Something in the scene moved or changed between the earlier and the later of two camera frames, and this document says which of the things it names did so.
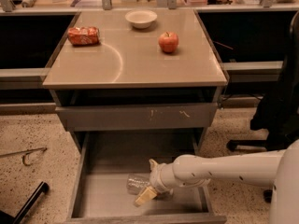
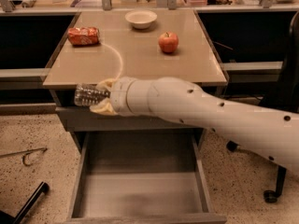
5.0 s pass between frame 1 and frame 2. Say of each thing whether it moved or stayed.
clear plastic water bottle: moved
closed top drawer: stayed
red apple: stayed
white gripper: moved
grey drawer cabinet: stayed
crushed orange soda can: stayed
